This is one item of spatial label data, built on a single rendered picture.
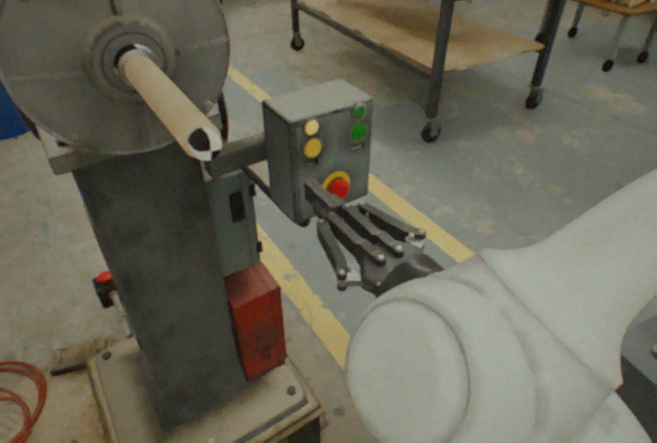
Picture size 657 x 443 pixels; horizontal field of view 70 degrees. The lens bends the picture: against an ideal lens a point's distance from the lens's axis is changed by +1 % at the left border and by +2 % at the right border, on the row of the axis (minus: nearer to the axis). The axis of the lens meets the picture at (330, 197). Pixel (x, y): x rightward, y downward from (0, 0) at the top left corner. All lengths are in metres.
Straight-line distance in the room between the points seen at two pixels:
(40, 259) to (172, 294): 1.44
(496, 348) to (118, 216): 0.73
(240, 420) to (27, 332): 1.05
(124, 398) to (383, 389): 1.22
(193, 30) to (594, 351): 0.51
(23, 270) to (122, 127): 1.81
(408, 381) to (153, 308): 0.84
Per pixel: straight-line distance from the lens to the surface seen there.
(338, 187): 0.78
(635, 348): 1.07
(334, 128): 0.75
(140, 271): 0.96
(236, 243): 1.05
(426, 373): 0.23
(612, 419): 0.42
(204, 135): 0.39
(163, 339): 1.11
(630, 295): 0.30
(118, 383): 1.47
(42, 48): 0.58
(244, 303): 1.10
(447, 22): 2.65
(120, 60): 0.56
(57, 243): 2.46
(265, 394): 1.34
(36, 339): 2.08
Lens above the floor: 1.45
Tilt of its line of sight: 37 degrees down
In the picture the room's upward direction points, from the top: straight up
